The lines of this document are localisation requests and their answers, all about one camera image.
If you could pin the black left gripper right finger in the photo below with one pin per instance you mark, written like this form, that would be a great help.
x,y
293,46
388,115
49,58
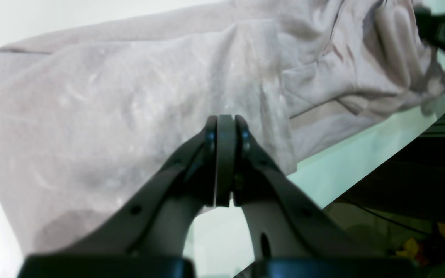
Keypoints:
x,y
291,236

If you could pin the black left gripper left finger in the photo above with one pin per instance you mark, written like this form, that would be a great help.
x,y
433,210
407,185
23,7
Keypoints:
x,y
145,238

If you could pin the dusty pink T-shirt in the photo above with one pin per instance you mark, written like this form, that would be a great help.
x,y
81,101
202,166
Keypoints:
x,y
88,114

